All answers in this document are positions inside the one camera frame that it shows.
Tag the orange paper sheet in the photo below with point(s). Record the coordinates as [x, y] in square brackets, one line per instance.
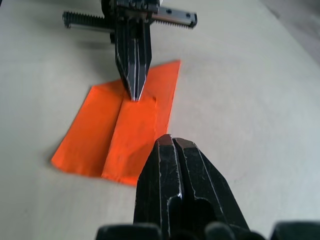
[100, 135]

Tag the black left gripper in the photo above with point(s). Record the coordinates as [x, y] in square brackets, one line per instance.
[130, 12]

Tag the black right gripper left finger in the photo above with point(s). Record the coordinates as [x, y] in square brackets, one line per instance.
[155, 185]

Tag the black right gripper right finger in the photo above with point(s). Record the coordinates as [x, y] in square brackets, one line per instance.
[207, 182]

